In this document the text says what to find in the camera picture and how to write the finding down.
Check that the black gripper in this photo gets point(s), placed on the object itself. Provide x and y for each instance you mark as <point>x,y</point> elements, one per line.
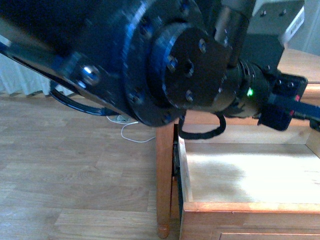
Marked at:
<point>284,104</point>

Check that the wooden drawer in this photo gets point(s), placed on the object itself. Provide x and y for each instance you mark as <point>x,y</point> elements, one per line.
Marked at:
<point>251,183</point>

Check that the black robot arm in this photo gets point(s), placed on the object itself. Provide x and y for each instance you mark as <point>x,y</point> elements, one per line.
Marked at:
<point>153,60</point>

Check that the wooden nightstand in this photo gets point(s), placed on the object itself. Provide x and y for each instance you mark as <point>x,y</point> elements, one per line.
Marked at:
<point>292,62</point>

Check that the metal floor socket box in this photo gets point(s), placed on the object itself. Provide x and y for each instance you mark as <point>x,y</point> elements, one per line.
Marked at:
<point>121,119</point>

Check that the grey-blue curtain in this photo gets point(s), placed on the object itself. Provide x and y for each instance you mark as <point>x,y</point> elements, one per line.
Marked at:
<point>16,78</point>

